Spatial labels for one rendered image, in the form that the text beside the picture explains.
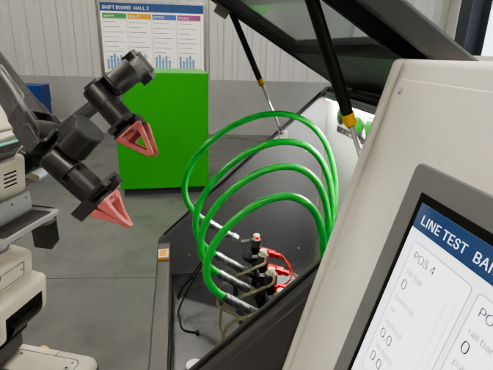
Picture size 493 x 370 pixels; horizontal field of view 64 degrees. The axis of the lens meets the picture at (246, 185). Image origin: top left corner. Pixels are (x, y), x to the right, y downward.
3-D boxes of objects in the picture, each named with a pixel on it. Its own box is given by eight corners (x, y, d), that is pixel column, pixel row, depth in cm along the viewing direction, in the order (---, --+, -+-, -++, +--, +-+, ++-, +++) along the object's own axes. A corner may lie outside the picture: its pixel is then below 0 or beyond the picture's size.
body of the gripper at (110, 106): (146, 121, 95) (125, 98, 95) (133, 117, 85) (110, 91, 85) (127, 139, 96) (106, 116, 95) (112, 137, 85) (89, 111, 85)
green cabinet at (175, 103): (201, 170, 523) (200, 68, 480) (208, 192, 444) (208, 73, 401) (127, 172, 504) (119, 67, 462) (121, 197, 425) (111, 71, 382)
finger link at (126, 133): (167, 145, 93) (140, 115, 92) (160, 144, 86) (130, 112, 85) (146, 164, 93) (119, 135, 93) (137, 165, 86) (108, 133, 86)
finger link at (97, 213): (140, 218, 75) (103, 183, 73) (117, 241, 77) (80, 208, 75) (151, 205, 81) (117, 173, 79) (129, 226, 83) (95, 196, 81)
